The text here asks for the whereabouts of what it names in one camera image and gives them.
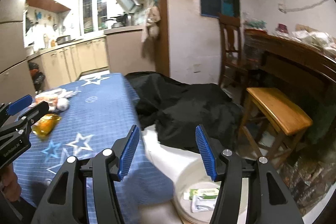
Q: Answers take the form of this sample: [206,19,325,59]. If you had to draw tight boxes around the green white packet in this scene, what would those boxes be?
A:
[183,188,219,213]

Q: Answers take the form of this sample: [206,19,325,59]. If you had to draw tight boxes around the black garbage bags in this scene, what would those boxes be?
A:
[28,61,46,92]

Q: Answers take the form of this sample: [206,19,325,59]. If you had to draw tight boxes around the black cloth pile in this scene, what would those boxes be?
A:
[125,72,243,152]

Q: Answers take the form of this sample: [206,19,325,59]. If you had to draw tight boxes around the white trash bin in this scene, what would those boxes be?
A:
[139,126,220,223]

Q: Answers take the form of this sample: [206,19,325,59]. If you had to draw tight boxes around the white knitted cloth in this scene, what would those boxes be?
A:
[56,98,70,111]

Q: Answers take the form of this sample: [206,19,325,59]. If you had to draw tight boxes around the yellow plastic wrapper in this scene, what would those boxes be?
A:
[32,114,62,138]

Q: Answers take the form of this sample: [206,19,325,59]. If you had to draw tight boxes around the beige kitchen base cabinets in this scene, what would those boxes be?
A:
[27,26,155,86]

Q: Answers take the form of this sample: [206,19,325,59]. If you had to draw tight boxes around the orange white paper bag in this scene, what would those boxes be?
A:
[35,89,67,112]

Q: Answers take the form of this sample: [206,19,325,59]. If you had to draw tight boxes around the dark wooden sideboard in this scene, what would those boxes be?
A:
[244,28,336,119]

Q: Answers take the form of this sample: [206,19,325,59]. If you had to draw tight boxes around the dark wooden chair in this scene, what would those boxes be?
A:
[217,13,249,88]

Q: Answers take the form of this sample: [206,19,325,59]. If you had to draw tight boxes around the blue star-patterned tablecloth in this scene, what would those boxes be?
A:
[14,73,174,223]

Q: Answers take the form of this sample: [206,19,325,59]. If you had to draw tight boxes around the person's left hand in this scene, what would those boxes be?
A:
[1,164,22,202]

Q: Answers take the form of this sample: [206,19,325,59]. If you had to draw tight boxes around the kitchen window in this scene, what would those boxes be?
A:
[80,0,108,34]

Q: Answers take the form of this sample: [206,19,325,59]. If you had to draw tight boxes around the light wooden stool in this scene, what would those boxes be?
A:
[238,88,313,169]

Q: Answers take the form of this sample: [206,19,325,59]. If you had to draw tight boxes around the beige refrigerator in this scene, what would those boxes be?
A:
[0,0,35,103]

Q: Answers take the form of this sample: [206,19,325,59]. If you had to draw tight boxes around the hanging pink towel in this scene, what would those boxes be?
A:
[141,6,161,43]

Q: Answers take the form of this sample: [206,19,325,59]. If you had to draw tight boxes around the white plastic bags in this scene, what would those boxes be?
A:
[289,30,335,59]

